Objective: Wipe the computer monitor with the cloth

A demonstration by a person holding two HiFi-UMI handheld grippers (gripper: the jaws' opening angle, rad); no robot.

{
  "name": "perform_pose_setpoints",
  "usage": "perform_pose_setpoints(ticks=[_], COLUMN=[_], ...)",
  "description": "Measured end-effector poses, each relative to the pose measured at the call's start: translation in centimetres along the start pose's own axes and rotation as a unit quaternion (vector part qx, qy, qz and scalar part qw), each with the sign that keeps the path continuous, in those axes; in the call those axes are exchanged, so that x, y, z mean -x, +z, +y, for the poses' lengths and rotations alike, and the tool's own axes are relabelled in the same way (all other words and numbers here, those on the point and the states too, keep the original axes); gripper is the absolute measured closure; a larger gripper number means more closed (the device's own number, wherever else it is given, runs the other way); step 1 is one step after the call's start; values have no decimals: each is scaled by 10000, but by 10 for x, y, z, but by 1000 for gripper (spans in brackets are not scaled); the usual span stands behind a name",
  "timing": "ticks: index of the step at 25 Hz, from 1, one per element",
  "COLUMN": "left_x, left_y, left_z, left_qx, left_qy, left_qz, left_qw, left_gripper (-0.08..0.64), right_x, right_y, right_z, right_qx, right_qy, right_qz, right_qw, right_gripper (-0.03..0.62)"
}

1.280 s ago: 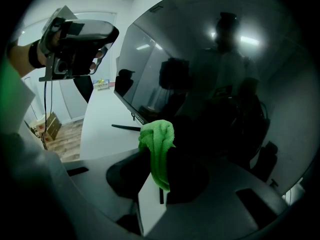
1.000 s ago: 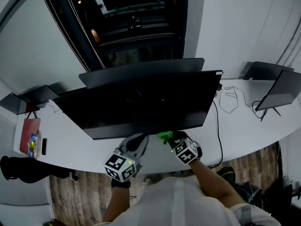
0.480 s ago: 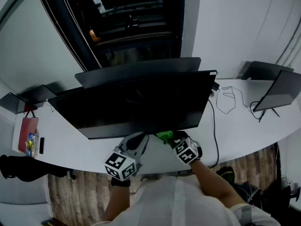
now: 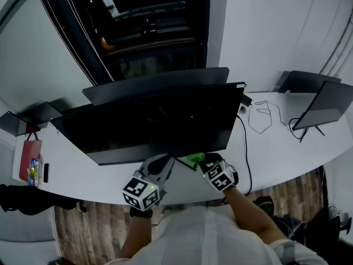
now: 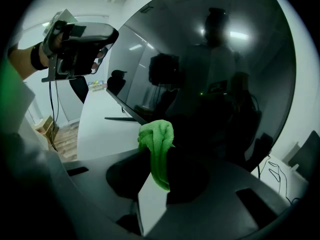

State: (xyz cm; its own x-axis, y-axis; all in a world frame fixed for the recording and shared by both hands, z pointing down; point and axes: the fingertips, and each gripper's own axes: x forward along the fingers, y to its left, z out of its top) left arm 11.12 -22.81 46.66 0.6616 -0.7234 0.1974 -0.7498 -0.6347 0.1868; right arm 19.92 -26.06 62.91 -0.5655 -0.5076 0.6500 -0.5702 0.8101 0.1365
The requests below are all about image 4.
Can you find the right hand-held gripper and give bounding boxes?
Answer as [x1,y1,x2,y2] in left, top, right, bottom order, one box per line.
[196,152,240,193]

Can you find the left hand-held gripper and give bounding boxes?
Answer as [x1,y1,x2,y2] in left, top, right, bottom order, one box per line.
[122,153,176,212]

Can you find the green cloth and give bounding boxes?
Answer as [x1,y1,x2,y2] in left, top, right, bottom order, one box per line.
[185,152,206,169]

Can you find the large black monitor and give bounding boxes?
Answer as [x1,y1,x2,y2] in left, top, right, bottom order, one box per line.
[50,81,247,172]

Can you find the person's left forearm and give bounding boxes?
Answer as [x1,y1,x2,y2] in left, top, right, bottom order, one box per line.
[118,216,153,259]

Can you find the person's right forearm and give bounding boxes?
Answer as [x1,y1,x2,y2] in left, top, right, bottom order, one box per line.
[222,186,286,244]

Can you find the wide dark grey monitor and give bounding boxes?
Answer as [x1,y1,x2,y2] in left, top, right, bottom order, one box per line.
[82,67,231,107]

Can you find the small black monitor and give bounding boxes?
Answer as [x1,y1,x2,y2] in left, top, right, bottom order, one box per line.
[291,80,353,144]
[0,110,42,142]

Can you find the black wristband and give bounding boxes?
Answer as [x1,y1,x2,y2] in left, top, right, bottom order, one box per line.
[129,206,154,219]

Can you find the black green sneaker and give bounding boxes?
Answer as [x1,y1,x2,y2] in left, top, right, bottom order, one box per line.
[253,195,276,215]

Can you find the person's white shirt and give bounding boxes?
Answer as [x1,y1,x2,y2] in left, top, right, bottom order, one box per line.
[103,204,329,265]

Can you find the grey bag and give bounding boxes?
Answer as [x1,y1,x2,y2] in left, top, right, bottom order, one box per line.
[271,213,306,241]

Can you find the blue packet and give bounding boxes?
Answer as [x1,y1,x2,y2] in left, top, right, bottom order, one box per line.
[27,157,42,186]

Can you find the black office chair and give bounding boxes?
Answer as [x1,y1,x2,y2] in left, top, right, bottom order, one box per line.
[0,183,88,216]

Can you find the red laptop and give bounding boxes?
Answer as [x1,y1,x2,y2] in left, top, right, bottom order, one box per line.
[18,139,43,182]

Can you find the black floor equipment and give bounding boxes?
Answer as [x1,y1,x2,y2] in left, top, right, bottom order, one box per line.
[306,204,353,245]

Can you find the dark window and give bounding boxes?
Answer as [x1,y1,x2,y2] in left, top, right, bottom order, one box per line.
[34,0,212,84]

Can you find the white roller blind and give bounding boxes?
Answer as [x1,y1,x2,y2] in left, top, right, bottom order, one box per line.
[0,0,96,114]

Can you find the thin looped cable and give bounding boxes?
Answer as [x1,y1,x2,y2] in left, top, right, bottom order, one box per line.
[247,100,291,135]

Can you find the white blind cords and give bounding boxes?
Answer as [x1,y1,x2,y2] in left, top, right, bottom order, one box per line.
[34,0,115,84]

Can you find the grey wall cable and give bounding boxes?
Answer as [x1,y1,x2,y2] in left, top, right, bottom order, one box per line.
[319,18,353,76]

